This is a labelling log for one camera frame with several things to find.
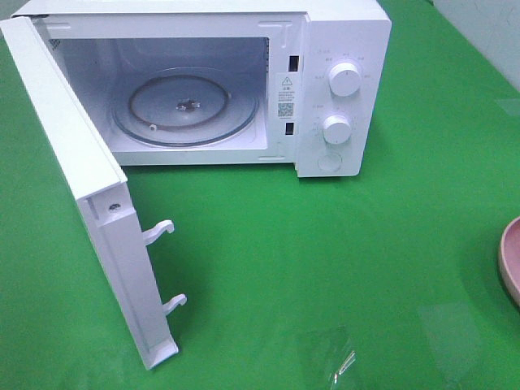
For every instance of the white microwave knob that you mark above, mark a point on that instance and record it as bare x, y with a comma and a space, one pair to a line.
336, 130
345, 78

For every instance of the white microwave door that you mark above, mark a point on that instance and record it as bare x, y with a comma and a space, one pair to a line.
100, 189

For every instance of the pink plate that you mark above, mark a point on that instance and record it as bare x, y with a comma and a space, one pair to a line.
508, 259

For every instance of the glass microwave turntable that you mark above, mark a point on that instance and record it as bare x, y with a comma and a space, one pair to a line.
186, 106

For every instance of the white microwave oven body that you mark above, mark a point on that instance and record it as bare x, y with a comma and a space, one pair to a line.
287, 46

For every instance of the green table cover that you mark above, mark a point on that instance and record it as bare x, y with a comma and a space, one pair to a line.
387, 280

